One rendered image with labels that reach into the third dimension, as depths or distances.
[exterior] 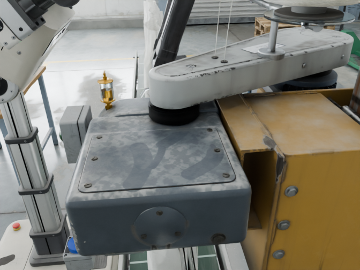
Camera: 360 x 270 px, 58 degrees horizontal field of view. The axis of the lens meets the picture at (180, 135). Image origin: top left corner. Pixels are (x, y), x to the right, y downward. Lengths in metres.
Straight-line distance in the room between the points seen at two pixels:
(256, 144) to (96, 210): 0.25
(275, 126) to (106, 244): 0.32
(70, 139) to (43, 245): 1.20
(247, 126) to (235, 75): 0.09
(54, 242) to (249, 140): 1.38
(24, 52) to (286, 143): 0.86
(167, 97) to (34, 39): 0.67
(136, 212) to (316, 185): 0.28
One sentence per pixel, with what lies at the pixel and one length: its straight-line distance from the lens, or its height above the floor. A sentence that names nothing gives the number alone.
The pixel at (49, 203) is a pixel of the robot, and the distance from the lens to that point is 1.61.
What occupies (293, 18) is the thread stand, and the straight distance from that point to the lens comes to 0.47.
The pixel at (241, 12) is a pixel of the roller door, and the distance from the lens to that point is 8.44.
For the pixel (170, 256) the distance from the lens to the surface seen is 1.07.
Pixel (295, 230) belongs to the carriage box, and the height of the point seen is 1.19.
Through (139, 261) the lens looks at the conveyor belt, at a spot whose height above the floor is 0.38.
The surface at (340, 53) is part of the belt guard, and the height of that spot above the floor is 1.40.
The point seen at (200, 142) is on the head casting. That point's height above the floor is 1.34.
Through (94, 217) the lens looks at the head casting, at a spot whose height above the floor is 1.31.
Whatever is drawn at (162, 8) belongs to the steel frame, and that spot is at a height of 0.47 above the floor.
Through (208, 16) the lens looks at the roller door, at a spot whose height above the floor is 0.20.
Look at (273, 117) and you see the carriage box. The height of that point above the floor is 1.33.
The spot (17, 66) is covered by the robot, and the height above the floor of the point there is 1.27.
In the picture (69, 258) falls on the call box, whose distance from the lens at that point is 1.04.
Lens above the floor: 1.59
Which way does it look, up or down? 30 degrees down
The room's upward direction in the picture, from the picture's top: 1 degrees counter-clockwise
